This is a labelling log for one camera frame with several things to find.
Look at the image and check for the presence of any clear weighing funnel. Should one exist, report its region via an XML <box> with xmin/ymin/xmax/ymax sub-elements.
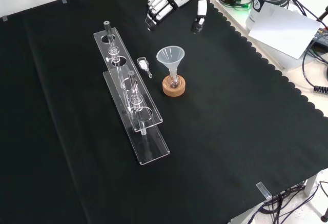
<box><xmin>136</xmin><ymin>56</ymin><xmax>153</xmax><ymax>79</ymax></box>

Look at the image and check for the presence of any translucent plastic funnel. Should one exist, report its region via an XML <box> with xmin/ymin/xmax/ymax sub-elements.
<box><xmin>156</xmin><ymin>45</ymin><xmax>186</xmax><ymax>81</ymax></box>

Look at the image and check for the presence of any clear funnel stand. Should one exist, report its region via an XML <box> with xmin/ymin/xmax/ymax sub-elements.
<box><xmin>93</xmin><ymin>21</ymin><xmax>171</xmax><ymax>166</ymax></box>

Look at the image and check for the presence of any round-bottom glass flask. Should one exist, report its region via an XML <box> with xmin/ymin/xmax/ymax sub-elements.
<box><xmin>166</xmin><ymin>73</ymin><xmax>180</xmax><ymax>89</ymax></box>

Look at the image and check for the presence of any white paper sheet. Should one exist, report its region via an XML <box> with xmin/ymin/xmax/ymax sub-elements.
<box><xmin>247</xmin><ymin>2</ymin><xmax>322</xmax><ymax>60</ymax></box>

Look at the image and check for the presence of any black bench cloth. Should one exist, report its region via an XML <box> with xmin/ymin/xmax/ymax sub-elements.
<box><xmin>0</xmin><ymin>0</ymin><xmax>328</xmax><ymax>224</ymax></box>

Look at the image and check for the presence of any black power adapter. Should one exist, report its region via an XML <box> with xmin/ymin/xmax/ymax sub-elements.
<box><xmin>314</xmin><ymin>27</ymin><xmax>328</xmax><ymax>48</ymax></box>

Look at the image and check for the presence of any white table leg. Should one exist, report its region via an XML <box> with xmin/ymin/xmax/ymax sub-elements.
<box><xmin>304</xmin><ymin>169</ymin><xmax>321</xmax><ymax>197</ymax></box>

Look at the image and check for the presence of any cork ring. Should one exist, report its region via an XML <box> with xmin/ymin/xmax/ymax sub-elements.
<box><xmin>162</xmin><ymin>75</ymin><xmax>186</xmax><ymax>97</ymax></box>

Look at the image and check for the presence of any black coiled cable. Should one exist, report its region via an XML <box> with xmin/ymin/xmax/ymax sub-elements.
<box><xmin>301</xmin><ymin>46</ymin><xmax>328</xmax><ymax>94</ymax></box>

